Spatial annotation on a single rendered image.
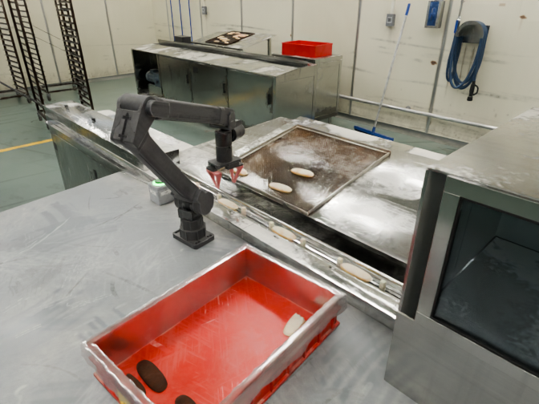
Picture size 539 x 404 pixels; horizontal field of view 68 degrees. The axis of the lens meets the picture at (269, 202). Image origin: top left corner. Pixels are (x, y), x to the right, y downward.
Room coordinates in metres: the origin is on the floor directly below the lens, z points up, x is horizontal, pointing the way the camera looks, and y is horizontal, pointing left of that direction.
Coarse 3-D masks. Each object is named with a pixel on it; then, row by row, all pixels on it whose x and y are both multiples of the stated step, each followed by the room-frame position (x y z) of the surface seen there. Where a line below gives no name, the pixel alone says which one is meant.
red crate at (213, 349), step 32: (256, 288) 0.85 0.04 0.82; (192, 320) 0.73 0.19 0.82; (224, 320) 0.73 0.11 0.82; (256, 320) 0.73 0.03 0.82; (288, 320) 0.73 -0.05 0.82; (160, 352) 0.64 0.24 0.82; (192, 352) 0.64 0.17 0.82; (224, 352) 0.64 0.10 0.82; (256, 352) 0.64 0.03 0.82; (192, 384) 0.55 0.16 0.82; (224, 384) 0.55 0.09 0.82
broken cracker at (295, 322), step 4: (292, 316) 0.74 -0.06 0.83; (296, 316) 0.74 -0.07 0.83; (292, 320) 0.72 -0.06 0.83; (296, 320) 0.72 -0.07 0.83; (300, 320) 0.72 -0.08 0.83; (304, 320) 0.73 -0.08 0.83; (288, 324) 0.71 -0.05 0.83; (292, 324) 0.71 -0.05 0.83; (296, 324) 0.71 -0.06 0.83; (300, 324) 0.71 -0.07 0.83; (284, 328) 0.70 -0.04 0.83; (288, 328) 0.70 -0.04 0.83; (292, 328) 0.70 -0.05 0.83; (296, 328) 0.70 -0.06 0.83; (284, 332) 0.69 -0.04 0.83; (288, 332) 0.69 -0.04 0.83; (292, 332) 0.69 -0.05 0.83; (288, 336) 0.68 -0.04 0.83
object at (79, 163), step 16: (112, 112) 2.67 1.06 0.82; (64, 144) 2.29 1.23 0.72; (80, 144) 2.03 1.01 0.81; (176, 144) 2.03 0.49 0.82; (64, 160) 2.35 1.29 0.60; (80, 160) 2.13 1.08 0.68; (96, 160) 1.94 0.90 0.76; (112, 160) 1.80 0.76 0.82; (64, 176) 2.41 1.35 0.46; (80, 176) 2.18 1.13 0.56; (96, 176) 1.97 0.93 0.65
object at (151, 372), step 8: (144, 360) 0.61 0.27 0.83; (136, 368) 0.59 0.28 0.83; (144, 368) 0.58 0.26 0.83; (152, 368) 0.58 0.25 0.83; (128, 376) 0.57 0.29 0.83; (144, 376) 0.57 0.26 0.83; (152, 376) 0.56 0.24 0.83; (160, 376) 0.56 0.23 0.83; (136, 384) 0.55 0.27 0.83; (152, 384) 0.55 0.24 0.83; (160, 384) 0.55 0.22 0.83; (144, 392) 0.53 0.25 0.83; (176, 400) 0.51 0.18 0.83; (184, 400) 0.51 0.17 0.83; (192, 400) 0.51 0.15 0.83
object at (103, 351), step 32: (224, 256) 0.86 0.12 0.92; (256, 256) 0.88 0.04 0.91; (192, 288) 0.76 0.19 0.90; (224, 288) 0.84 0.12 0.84; (288, 288) 0.80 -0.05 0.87; (320, 288) 0.74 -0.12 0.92; (128, 320) 0.63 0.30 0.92; (160, 320) 0.69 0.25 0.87; (320, 320) 0.64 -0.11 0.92; (96, 352) 0.55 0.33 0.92; (128, 352) 0.62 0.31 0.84; (288, 352) 0.56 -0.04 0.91; (128, 384) 0.48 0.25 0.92; (256, 384) 0.48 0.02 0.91
